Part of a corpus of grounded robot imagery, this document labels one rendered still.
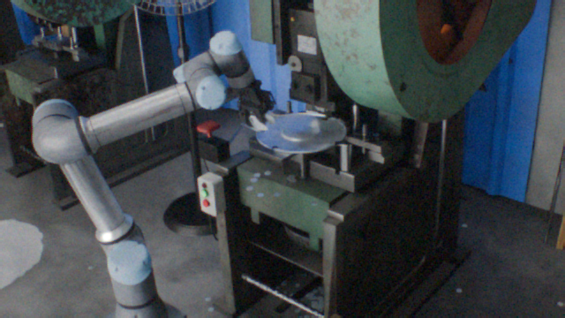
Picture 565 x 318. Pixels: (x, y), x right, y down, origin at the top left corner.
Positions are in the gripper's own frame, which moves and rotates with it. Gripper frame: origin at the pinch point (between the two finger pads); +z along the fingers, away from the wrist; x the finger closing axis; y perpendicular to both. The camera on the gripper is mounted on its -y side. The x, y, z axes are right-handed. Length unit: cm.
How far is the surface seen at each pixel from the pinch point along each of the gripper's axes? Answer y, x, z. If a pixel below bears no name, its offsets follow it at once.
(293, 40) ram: -3.5, 29.1, -9.1
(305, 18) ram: 1.8, 32.0, -16.1
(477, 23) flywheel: 46, 56, -3
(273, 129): -7.7, 10.2, 13.9
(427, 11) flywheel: 42, 36, -22
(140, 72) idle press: -146, 53, 59
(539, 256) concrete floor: 64, 58, 123
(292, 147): 5.7, 3.5, 10.9
